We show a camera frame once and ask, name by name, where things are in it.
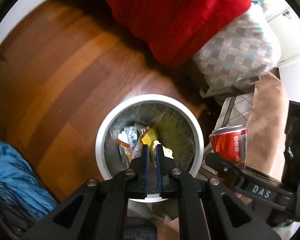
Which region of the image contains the red soda can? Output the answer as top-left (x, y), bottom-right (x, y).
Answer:
top-left (209, 125), bottom-right (247, 168)

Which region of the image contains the orange snack bag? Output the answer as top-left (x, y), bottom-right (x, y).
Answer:
top-left (117, 123), bottom-right (150, 168)

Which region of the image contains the yellow red box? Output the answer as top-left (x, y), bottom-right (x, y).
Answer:
top-left (140, 126), bottom-right (159, 146)

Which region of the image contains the white round trash bin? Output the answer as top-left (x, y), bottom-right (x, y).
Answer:
top-left (95, 94), bottom-right (204, 203)

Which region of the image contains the dark fuzzy slipper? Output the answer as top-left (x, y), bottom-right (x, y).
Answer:
top-left (123, 217), bottom-right (158, 240)

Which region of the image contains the blue jacket on floor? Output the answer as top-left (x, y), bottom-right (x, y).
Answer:
top-left (0, 141), bottom-right (57, 223)

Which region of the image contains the checkered grey white quilt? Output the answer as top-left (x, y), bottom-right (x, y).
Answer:
top-left (193, 4), bottom-right (281, 96)

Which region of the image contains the red fleece blanket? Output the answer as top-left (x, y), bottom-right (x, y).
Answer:
top-left (72, 0), bottom-right (252, 67)

